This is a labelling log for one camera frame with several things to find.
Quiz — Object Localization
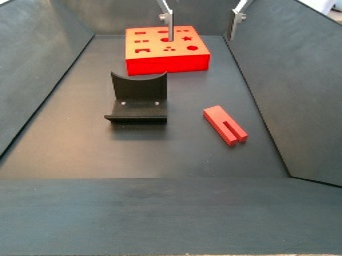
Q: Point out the black curved holder stand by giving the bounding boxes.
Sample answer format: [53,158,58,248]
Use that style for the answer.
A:
[104,73,168,124]

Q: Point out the red double-square peg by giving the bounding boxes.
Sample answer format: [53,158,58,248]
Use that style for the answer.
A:
[203,105,248,146]

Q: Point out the red shape-sorter board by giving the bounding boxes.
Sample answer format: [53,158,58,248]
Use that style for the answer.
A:
[125,26,211,76]

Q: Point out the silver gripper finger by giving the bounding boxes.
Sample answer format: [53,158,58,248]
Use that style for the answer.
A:
[228,0,248,41]
[156,0,173,41]

